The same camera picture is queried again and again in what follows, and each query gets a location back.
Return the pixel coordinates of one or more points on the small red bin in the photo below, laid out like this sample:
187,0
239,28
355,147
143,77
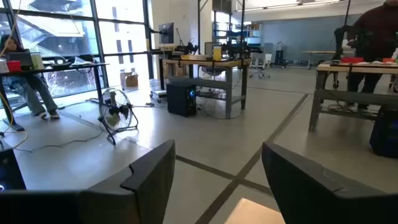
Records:
352,59

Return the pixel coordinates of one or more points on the white office chair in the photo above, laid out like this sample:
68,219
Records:
261,63

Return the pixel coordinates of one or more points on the black computer tower blue light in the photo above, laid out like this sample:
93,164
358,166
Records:
180,101

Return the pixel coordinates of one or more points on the seated person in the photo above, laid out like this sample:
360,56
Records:
34,90

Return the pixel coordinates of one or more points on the computer monitor on arm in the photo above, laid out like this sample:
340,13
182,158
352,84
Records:
166,33

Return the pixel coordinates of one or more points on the small red box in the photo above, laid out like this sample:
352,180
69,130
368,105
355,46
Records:
14,66

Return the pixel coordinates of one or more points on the grey laptop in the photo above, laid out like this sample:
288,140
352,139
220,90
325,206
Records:
20,59

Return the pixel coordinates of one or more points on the pale green box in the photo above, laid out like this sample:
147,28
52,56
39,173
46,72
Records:
37,61

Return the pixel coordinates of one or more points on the black device with light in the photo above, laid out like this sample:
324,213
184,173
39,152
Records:
11,171

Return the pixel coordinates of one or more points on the black floor fan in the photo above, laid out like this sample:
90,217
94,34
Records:
115,109

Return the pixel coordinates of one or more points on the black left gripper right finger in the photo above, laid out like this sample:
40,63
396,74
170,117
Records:
311,199

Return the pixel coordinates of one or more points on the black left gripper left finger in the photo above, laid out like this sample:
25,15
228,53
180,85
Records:
140,199

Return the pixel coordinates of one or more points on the black desk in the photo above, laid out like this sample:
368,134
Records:
62,67

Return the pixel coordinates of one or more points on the wooden workbench grey frame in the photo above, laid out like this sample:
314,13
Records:
351,96

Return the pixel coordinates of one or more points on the yellow box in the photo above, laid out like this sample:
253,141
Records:
217,53

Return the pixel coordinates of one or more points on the cardboard box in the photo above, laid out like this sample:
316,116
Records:
130,80

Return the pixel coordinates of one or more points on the standing person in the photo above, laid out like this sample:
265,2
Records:
377,28

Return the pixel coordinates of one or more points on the wooden top workbench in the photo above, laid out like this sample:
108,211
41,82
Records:
202,63

